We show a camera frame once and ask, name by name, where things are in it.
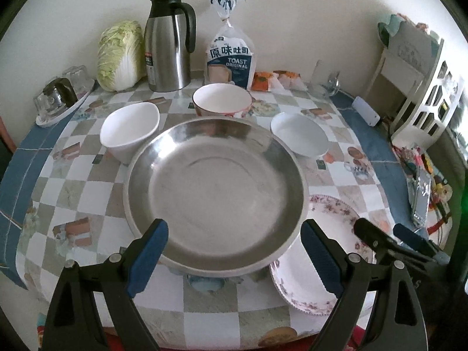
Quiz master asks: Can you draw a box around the floral round plate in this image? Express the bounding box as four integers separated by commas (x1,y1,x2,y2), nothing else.
270,194,375,315

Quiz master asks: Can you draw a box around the large stainless steel basin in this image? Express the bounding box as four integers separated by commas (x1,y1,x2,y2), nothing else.
123,116,309,277

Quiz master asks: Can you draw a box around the white square bowl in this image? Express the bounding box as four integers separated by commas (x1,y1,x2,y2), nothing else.
99,101,160,165

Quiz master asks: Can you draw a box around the red strawberry rimmed bowl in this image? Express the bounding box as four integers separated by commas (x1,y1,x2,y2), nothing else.
192,83,252,118

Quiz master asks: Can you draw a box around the white power bank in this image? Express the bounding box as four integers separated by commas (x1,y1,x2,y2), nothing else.
351,96,381,127

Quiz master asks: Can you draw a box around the checkered blue tablecloth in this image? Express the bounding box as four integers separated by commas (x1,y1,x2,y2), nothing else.
1,80,409,350

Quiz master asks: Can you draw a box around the small white round bowl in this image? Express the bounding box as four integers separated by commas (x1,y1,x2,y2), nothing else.
270,113,329,158

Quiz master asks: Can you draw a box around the white shelf rack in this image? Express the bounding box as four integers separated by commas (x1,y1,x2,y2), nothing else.
362,12,468,147

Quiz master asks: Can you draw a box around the orange snack packet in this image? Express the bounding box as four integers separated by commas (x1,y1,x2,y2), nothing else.
274,70,307,90
251,71,274,92

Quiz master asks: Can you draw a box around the dark lidded glass teapot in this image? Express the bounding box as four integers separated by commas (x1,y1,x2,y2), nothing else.
43,77,78,108

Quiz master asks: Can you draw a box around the toast bread bag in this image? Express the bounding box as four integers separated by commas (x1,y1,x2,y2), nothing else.
204,0,256,90

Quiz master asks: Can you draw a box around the white tray with glasses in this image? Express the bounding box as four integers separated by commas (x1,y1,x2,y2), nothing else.
33,65,95,128

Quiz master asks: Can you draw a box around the napa cabbage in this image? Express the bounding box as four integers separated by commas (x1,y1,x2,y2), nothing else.
97,20,146,92

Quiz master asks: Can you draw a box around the stainless steel thermos jug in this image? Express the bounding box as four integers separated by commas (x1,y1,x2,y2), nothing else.
144,0,196,93

